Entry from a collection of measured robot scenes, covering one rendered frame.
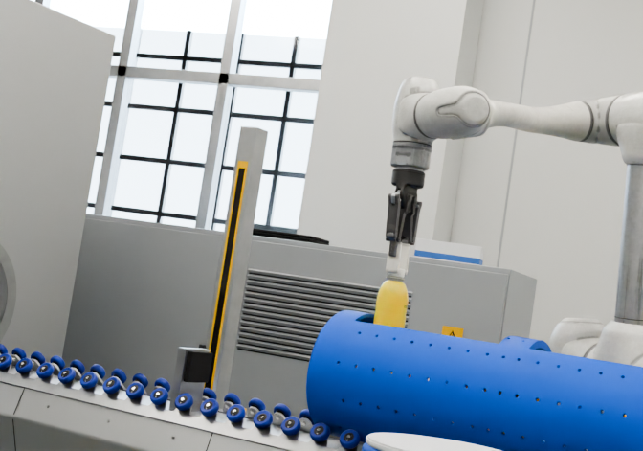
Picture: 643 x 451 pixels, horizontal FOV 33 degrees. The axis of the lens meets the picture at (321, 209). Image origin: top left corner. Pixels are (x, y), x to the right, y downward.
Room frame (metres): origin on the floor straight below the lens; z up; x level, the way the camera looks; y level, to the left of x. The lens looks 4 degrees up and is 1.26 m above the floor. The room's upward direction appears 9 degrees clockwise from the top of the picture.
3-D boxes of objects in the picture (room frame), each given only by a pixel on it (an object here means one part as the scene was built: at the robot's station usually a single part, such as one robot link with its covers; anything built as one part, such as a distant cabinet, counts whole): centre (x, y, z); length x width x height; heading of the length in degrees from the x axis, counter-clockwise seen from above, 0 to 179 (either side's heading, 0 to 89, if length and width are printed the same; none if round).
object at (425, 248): (4.08, -0.50, 1.48); 0.24 x 0.12 x 0.08; 76
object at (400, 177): (2.47, -0.18, 1.52); 0.08 x 0.07 x 0.09; 150
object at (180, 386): (2.74, 0.25, 1.00); 0.10 x 0.04 x 0.15; 149
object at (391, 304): (2.47, -0.19, 1.23); 0.07 x 0.07 x 0.19
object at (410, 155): (2.47, -0.18, 1.60); 0.09 x 0.09 x 0.06
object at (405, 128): (2.46, -0.19, 1.71); 0.13 x 0.11 x 0.16; 26
